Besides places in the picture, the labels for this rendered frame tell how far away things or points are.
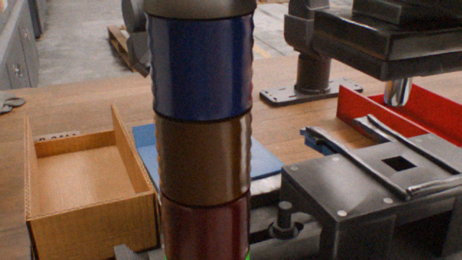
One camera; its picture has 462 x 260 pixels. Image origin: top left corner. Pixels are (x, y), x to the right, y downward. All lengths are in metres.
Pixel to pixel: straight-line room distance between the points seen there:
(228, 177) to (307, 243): 0.24
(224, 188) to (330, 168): 0.31
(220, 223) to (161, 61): 0.07
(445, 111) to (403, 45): 0.43
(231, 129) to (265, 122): 0.60
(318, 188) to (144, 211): 0.17
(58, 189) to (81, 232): 0.16
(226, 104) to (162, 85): 0.02
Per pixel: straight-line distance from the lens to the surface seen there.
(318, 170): 0.47
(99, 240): 0.48
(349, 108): 0.77
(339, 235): 0.41
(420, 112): 0.82
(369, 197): 0.44
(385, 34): 0.35
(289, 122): 0.77
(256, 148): 0.63
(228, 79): 0.15
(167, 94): 0.16
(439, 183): 0.46
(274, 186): 0.55
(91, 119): 0.81
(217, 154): 0.16
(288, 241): 0.39
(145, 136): 0.65
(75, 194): 0.60
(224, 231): 0.18
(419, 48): 0.37
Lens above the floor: 1.22
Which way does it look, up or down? 26 degrees down
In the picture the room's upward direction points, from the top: straight up
